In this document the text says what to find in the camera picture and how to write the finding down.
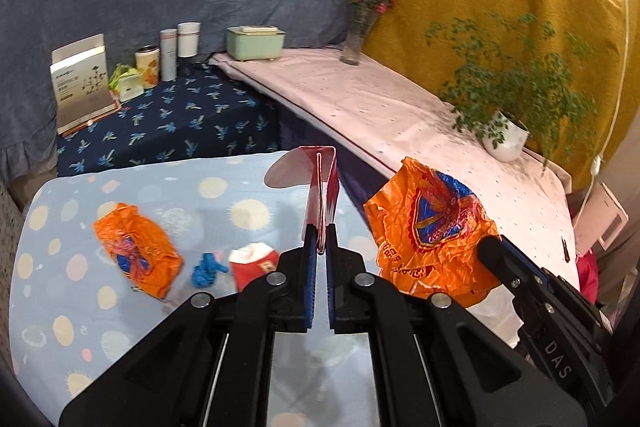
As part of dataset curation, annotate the white cable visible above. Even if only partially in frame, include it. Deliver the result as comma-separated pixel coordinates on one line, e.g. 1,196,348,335
590,0,632,180

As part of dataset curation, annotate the pink cloth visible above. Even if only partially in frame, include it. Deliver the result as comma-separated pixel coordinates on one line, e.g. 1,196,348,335
210,48,574,349

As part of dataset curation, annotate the white cardboard box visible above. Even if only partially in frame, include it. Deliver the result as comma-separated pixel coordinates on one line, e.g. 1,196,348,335
572,182,629,254

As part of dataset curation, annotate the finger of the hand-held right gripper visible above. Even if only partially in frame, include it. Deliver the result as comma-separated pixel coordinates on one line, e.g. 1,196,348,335
475,234,552,309

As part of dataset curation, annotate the orange snack wrapper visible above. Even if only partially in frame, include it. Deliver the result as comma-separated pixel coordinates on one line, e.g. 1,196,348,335
93,203,184,299
363,157,501,309

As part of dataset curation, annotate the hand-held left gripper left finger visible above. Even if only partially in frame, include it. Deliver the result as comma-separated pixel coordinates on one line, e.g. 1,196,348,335
59,224,321,427

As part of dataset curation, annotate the blue crumpled plastic glove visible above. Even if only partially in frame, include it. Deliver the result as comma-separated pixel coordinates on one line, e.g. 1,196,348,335
191,252,229,289

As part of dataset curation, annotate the glass vase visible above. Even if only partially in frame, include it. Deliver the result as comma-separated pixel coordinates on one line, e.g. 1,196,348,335
340,9,379,66

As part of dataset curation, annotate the green tissue pack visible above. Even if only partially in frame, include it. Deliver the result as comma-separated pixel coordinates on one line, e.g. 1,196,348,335
108,64,146,102

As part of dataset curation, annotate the red plastic wrapper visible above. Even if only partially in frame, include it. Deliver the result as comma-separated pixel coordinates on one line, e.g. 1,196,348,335
263,146,341,256

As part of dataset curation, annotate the white jar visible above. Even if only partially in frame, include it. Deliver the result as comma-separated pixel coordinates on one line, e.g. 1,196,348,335
177,22,201,58

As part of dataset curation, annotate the paper cup with red label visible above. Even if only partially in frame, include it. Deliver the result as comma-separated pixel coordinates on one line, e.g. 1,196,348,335
228,244,280,293

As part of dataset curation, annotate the pale green box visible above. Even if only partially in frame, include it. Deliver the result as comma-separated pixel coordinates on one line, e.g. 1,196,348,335
226,25,287,63

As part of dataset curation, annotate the green leafy plant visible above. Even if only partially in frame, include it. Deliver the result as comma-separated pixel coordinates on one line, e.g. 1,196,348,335
425,13,599,160

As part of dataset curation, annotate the light blue planet-print tablecloth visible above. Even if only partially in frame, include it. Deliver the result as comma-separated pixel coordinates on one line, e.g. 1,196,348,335
9,151,516,427

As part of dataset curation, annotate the tall white bottle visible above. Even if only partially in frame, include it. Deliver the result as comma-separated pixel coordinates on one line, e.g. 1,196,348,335
160,28,179,82

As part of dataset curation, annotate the navy floral cloth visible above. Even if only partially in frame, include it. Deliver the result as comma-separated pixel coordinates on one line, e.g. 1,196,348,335
56,62,282,178

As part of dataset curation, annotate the white plant pot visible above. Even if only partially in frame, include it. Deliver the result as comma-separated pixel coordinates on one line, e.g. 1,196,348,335
481,109,530,162

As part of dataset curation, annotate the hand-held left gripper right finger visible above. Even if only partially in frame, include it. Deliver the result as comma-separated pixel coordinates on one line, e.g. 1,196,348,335
325,227,589,427

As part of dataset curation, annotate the yellow flower-print tin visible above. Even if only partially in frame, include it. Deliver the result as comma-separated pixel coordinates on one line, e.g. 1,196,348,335
135,46,162,88

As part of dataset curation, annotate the red cloth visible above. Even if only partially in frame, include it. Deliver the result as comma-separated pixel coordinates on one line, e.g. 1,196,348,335
575,252,599,304

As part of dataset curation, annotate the white and gold gift box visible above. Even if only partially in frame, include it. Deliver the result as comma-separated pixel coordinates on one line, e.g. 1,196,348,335
50,34,122,136

